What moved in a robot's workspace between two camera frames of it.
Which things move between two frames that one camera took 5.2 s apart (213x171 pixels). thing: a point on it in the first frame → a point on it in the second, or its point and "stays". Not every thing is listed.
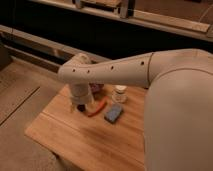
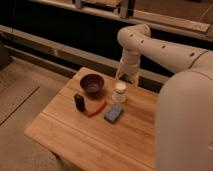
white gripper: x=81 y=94 → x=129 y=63
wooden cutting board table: x=113 y=139 stays
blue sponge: x=113 y=113 stays
